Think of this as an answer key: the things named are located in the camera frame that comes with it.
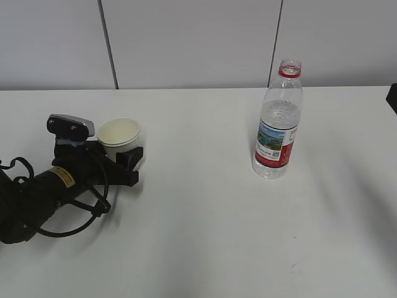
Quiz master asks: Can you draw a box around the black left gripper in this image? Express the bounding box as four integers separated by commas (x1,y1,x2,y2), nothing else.
52,140,143,187

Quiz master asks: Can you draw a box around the white paper cup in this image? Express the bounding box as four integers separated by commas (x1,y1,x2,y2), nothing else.
97,118,146,162

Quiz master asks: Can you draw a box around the clear water bottle red label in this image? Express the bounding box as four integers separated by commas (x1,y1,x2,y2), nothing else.
252,59,303,179

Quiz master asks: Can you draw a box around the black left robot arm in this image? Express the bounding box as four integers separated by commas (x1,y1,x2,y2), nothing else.
1,141,143,244

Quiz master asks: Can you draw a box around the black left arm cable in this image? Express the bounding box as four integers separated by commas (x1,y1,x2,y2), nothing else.
0,145,112,238

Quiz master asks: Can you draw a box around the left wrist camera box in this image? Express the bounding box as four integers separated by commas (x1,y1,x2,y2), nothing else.
47,114,95,142

